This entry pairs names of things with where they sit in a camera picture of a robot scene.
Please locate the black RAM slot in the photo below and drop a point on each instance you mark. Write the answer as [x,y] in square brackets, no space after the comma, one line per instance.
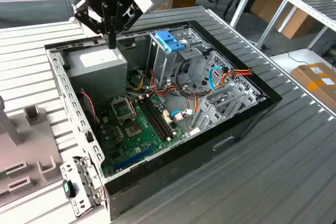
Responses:
[153,119]
[160,119]

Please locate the green motherboard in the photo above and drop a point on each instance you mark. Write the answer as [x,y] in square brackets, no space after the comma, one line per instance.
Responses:
[149,145]

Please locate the black teal latch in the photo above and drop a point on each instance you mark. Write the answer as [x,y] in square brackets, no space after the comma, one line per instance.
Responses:
[68,190]

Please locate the green RAM stick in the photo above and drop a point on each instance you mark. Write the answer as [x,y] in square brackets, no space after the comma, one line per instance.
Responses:
[2,175]

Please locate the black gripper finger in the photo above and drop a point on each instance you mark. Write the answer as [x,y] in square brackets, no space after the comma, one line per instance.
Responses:
[118,22]
[105,24]

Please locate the grey parts rack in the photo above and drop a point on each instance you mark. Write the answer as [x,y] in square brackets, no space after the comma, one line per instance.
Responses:
[34,142]

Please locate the labelled cardboard box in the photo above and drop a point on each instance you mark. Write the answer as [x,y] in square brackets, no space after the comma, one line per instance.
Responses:
[304,77]

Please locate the grey slot retention bracket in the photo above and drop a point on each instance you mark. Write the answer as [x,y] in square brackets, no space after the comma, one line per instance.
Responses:
[92,175]

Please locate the grey metal drive cage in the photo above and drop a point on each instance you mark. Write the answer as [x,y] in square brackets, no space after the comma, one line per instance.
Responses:
[164,69]

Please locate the grey power supply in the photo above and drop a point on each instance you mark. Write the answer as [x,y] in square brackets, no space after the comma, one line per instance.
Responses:
[99,79]

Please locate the blue expansion slot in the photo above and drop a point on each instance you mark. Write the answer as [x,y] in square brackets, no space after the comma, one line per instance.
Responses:
[134,159]

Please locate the blue plastic drive bracket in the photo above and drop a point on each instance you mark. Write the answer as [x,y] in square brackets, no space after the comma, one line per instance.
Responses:
[168,41]

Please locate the white side table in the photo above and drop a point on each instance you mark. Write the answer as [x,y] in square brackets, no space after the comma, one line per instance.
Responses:
[283,62]

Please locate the grey metal disk bay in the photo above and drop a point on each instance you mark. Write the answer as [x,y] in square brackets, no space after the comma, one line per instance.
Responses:
[200,115]

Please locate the black PC case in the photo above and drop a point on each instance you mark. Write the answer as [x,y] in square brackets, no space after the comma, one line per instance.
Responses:
[183,166]

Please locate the large brown cardboard box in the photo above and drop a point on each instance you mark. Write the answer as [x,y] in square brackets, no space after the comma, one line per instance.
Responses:
[299,24]

